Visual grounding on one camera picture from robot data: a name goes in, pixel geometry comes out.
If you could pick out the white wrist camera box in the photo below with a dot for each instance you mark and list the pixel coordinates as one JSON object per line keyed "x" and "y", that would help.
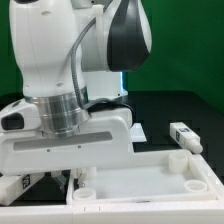
{"x": 19, "y": 116}

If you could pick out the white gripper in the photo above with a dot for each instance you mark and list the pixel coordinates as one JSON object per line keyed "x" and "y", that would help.
{"x": 104, "y": 139}

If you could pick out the white desk top tray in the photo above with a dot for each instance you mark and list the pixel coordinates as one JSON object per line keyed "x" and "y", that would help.
{"x": 156, "y": 176}

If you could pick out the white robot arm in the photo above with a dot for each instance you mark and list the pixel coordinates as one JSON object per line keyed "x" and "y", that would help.
{"x": 54, "y": 127}

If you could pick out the white marker base sheet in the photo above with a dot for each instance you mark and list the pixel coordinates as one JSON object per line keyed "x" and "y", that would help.
{"x": 137, "y": 133}

